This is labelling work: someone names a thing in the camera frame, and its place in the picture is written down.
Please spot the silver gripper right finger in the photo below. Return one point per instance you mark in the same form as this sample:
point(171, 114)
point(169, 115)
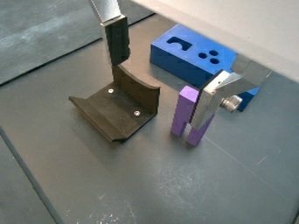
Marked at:
point(248, 75)

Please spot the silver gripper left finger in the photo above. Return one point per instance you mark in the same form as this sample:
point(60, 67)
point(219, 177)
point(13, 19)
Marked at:
point(113, 25)

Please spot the purple double-square peg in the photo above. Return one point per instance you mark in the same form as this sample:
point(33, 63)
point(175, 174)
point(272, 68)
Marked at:
point(183, 116)

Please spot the blue shape-sorter block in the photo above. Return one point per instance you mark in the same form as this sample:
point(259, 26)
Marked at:
point(189, 56)

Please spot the black curved holder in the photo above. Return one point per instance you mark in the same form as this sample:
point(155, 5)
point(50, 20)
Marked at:
point(121, 107)

